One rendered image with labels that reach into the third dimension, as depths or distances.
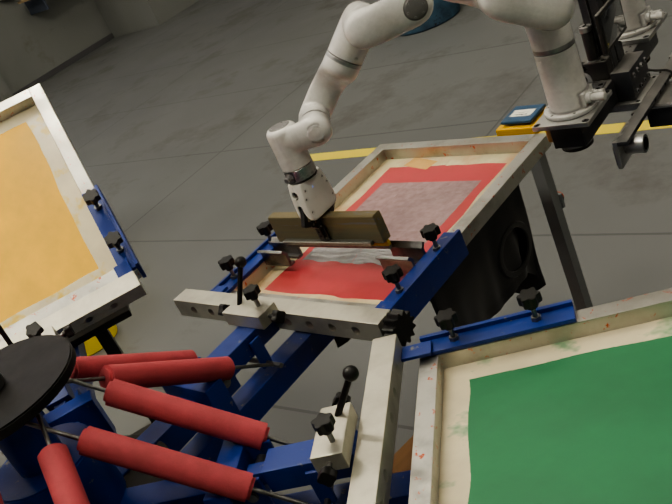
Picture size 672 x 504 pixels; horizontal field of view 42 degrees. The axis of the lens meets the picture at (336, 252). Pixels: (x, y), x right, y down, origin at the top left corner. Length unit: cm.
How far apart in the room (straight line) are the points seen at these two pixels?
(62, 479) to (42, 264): 104
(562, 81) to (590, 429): 86
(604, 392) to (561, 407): 8
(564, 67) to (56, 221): 138
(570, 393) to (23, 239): 154
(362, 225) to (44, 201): 96
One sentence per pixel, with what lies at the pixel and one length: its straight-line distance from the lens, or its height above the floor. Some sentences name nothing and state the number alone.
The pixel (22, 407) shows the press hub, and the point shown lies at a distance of 153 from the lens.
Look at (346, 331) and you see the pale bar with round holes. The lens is 183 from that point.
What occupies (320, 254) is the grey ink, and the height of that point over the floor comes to 96.
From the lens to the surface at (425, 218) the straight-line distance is 225.
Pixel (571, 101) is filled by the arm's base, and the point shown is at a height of 117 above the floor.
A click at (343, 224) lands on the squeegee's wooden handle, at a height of 110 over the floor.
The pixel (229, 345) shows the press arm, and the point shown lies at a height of 104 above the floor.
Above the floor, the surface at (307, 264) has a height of 96.
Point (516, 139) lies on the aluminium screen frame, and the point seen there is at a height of 99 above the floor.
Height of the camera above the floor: 196
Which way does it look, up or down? 26 degrees down
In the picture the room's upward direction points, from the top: 25 degrees counter-clockwise
